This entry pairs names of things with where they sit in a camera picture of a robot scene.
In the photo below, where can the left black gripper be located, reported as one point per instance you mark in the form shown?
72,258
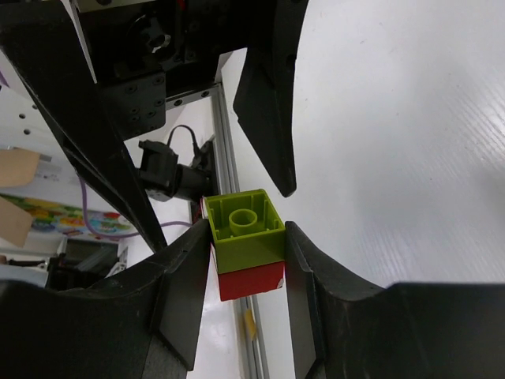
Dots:
143,54

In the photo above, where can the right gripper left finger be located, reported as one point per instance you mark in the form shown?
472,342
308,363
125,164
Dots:
143,322

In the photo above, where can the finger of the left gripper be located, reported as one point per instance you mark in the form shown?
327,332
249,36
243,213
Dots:
264,98

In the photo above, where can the green curved lego brick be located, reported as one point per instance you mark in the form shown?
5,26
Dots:
248,216

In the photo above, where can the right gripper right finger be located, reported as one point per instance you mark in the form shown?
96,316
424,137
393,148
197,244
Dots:
343,326

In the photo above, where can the colourful lego box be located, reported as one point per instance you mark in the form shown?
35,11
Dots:
50,218

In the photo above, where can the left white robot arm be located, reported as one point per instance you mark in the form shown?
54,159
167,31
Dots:
102,72

